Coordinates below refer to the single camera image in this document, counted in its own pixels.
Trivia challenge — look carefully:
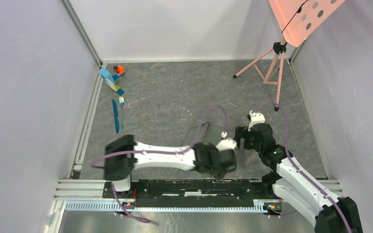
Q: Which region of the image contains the orange toy figure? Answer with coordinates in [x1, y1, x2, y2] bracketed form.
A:
[113, 65, 125, 75]

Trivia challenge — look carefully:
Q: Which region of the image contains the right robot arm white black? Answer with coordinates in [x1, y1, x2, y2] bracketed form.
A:
[234, 123, 363, 233]

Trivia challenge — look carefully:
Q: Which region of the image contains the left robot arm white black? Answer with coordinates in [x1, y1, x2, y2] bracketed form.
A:
[103, 134, 237, 198]

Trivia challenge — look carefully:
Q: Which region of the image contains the blue plastic knife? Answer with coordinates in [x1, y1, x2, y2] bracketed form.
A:
[112, 99, 119, 133]

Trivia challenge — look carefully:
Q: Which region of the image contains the white slotted cable duct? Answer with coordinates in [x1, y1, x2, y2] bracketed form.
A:
[65, 200, 281, 214]

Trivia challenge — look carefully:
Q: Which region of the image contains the pink tripod stand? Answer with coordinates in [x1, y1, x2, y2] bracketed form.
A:
[233, 37, 288, 112]

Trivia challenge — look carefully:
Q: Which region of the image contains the blue toy block stack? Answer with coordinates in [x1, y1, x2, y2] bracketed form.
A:
[99, 68, 126, 96]

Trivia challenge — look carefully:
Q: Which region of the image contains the pink perforated board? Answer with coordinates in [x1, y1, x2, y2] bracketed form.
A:
[269, 0, 345, 47]

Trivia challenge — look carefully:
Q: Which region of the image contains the grey cloth napkin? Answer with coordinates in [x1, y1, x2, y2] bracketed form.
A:
[182, 122, 212, 145]

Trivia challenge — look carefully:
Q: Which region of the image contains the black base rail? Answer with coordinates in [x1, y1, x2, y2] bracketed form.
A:
[102, 179, 284, 207]

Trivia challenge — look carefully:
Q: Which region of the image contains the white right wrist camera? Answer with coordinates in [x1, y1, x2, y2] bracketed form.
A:
[248, 111, 265, 131]

